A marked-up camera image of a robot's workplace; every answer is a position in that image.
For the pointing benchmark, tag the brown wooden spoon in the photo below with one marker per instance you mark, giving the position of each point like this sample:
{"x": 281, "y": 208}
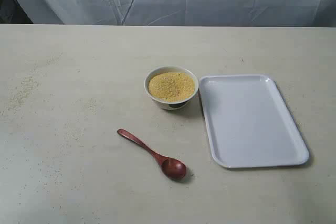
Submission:
{"x": 171, "y": 168}

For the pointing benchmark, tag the yellow-brown granular powder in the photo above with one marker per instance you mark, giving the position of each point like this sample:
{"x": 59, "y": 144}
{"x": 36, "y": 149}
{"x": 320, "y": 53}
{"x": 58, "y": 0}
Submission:
{"x": 171, "y": 86}

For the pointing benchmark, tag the white ceramic bowl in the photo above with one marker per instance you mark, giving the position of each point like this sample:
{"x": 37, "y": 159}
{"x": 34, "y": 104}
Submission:
{"x": 170, "y": 105}

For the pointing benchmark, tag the white plastic tray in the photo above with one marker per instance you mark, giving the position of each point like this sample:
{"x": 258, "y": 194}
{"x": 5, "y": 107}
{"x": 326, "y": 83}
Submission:
{"x": 248, "y": 123}

